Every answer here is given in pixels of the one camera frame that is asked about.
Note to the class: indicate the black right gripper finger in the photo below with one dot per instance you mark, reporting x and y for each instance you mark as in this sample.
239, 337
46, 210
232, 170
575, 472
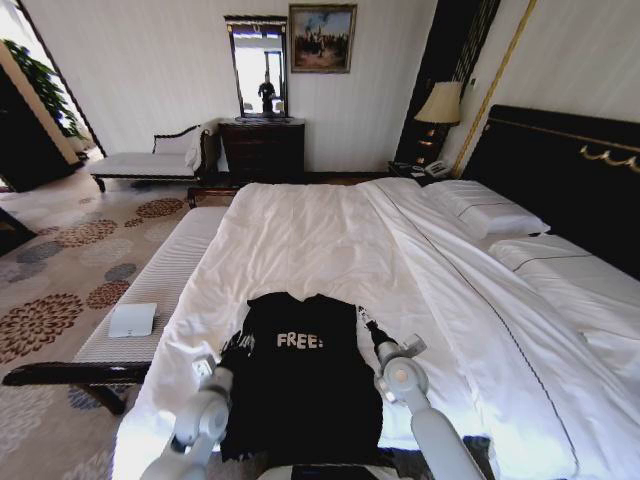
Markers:
364, 316

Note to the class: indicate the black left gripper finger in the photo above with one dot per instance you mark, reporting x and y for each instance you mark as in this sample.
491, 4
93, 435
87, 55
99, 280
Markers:
243, 342

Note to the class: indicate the black FREE print T-shirt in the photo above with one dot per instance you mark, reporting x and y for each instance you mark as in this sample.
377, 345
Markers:
300, 395

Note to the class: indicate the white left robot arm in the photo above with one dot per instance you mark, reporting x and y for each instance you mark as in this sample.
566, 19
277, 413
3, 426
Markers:
200, 415

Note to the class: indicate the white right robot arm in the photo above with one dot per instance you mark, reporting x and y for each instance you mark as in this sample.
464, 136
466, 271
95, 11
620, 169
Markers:
430, 430

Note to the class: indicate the white striped bed bench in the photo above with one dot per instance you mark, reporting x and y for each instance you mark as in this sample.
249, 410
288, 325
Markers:
165, 280

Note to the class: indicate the white duvet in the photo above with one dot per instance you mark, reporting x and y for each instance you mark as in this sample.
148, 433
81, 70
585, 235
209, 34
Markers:
325, 245

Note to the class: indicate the white flat box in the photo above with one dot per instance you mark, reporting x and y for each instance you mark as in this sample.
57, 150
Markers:
132, 321

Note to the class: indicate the dark nightstand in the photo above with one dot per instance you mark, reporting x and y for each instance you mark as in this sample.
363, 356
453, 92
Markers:
405, 170

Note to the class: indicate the small white pillow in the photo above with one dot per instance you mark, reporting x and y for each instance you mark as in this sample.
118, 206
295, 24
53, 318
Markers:
487, 210

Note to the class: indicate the white telephone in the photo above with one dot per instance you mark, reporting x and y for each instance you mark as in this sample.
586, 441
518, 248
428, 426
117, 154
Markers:
436, 168

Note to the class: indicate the dark wood dresser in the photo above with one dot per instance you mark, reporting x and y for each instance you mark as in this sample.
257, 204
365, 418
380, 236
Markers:
262, 152

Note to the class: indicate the large white pillow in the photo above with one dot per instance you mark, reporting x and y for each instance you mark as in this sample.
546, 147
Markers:
560, 265

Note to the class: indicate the white cloth on chaise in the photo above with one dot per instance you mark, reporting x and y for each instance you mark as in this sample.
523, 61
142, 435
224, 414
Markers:
196, 147

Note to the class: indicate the dark wood chaise longue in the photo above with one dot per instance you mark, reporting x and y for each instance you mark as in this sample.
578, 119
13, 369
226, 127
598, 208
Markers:
140, 165

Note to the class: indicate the table lamp with cream shade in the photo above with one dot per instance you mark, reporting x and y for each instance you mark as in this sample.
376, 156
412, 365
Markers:
440, 102

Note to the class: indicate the dark headboard with gold ornament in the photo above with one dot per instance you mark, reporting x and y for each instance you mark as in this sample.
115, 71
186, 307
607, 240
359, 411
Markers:
550, 170

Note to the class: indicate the dark furniture corner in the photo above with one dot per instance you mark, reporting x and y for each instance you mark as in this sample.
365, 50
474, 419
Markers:
12, 232

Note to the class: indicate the dark framed mirror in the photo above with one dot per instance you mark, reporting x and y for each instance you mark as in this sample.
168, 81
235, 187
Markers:
260, 65

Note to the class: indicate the gold framed painting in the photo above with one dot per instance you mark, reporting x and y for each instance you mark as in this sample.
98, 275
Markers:
322, 39

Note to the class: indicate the dark wood cabinet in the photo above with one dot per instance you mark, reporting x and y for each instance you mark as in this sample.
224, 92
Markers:
27, 145

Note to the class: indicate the green leafy plant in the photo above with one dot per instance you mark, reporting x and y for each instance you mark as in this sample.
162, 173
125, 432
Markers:
42, 82

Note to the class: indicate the dark wall panel gold trim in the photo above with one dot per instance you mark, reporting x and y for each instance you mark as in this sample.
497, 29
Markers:
440, 45

